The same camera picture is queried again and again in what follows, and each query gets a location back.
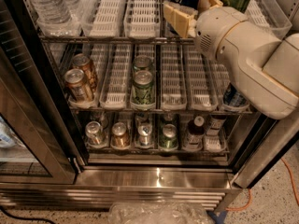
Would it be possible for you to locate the white rounded gripper body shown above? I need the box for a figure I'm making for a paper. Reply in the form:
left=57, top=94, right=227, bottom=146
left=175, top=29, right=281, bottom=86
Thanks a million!
left=194, top=7, right=249, bottom=61

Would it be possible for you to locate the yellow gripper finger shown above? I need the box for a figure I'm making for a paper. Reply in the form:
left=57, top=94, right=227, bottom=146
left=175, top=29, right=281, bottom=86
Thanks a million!
left=163, top=1, right=198, bottom=38
left=197, top=0, right=223, bottom=13

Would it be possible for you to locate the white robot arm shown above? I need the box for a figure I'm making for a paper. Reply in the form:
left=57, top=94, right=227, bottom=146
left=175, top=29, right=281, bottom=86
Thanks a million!
left=163, top=1, right=299, bottom=119

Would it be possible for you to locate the green can rear middle shelf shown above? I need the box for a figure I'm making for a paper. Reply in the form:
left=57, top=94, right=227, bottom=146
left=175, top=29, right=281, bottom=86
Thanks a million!
left=133, top=55, right=153, bottom=73

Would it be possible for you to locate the blue pepsi can middle shelf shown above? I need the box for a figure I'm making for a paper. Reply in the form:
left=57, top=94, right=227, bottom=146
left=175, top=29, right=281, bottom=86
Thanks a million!
left=223, top=84, right=247, bottom=107

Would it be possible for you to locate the green can front middle shelf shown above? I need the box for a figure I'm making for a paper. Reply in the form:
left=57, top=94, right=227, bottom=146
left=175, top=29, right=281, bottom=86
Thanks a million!
left=133, top=70, right=154, bottom=105

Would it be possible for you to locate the dark labelled bottle bottom shelf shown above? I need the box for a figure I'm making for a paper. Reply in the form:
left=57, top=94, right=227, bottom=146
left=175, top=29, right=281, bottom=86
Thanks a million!
left=206, top=115, right=226, bottom=136

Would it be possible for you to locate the brown can rear middle shelf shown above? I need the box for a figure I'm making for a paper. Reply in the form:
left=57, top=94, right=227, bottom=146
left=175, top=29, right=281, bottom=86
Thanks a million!
left=71, top=53, right=97, bottom=91

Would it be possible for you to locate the brown can shelf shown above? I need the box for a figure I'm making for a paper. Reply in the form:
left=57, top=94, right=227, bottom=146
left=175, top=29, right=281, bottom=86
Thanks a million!
left=71, top=53, right=97, bottom=91
left=112, top=122, right=130, bottom=148
left=64, top=68, right=93, bottom=102

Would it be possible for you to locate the silver red can bottom shelf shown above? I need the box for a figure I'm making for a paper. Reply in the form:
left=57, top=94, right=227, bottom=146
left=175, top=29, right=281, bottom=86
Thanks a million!
left=137, top=123, right=152, bottom=147

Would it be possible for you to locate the stainless steel fridge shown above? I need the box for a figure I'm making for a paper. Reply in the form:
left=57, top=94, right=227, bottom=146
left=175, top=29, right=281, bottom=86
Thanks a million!
left=0, top=0, right=299, bottom=211

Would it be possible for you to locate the green can bottom shelf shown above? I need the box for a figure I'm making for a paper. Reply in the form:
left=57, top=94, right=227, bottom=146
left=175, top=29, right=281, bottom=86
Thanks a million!
left=160, top=124, right=178, bottom=149

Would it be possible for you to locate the brown can front middle shelf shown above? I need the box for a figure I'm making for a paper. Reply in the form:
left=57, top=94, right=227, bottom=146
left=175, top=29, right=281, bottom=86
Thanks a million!
left=64, top=68, right=93, bottom=102

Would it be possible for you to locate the brown can bottom shelf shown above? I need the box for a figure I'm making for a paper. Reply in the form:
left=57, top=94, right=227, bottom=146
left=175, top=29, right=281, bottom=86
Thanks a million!
left=112, top=122, right=130, bottom=148

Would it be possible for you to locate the silver can bottom shelf left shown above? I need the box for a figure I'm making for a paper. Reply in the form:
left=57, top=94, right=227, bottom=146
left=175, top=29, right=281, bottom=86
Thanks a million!
left=85, top=121, right=105, bottom=146

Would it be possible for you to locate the glass fridge door left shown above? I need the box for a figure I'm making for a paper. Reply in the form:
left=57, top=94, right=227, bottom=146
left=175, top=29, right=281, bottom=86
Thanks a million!
left=0, top=0, right=76, bottom=184

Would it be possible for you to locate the clear empty tray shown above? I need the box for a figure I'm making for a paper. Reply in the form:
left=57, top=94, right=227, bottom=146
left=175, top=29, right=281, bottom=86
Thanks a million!
left=123, top=0, right=160, bottom=39
left=81, top=0, right=126, bottom=37
left=183, top=46, right=218, bottom=111
left=245, top=0, right=292, bottom=39
left=160, top=44, right=187, bottom=110
left=99, top=44, right=132, bottom=110

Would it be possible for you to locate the clear empty tray top right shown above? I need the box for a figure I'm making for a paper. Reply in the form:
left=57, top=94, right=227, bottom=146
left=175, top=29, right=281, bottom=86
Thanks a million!
left=245, top=0, right=292, bottom=39

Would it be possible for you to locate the clear tray with green cans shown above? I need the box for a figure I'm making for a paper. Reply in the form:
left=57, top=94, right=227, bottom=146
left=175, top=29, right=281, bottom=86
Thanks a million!
left=130, top=44, right=156, bottom=110

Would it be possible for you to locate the brown bottle white cap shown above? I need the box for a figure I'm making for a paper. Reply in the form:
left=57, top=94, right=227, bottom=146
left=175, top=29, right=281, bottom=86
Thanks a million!
left=185, top=116, right=205, bottom=148

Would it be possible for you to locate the clear tray with brown cans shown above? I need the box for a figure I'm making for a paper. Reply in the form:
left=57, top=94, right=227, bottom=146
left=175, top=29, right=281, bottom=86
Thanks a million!
left=69, top=44, right=109, bottom=108

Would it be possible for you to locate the clear tray under water bottles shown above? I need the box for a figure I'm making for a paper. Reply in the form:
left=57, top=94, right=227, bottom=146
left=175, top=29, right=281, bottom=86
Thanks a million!
left=37, top=0, right=83, bottom=36

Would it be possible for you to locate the clear water bottle front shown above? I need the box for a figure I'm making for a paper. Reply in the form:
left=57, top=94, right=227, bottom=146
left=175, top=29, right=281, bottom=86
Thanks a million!
left=30, top=0, right=71, bottom=24

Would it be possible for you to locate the blue tape on floor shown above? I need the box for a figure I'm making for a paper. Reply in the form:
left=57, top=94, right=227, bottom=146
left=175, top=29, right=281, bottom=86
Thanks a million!
left=207, top=211, right=228, bottom=224

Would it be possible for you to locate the clear plastic bag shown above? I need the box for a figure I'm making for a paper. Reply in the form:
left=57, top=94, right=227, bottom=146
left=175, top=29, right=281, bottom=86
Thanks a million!
left=108, top=202, right=214, bottom=224

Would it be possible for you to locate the middle wire shelf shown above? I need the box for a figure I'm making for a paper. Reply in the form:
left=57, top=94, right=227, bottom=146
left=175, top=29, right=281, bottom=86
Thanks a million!
left=70, top=107, right=254, bottom=115

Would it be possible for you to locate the wire shelf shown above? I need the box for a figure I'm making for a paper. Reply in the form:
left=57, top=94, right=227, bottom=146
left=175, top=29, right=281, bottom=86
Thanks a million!
left=70, top=107, right=254, bottom=115
left=38, top=35, right=193, bottom=45

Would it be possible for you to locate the top wire shelf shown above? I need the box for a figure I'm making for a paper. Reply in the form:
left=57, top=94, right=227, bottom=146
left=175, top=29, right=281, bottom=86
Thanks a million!
left=38, top=35, right=193, bottom=45

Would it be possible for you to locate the orange cable on floor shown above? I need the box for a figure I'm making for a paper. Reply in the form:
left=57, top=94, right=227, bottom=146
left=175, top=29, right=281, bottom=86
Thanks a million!
left=225, top=158, right=299, bottom=213

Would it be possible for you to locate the black cable on floor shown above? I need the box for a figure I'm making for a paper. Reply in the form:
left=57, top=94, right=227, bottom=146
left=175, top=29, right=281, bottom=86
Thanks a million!
left=0, top=204, right=58, bottom=224

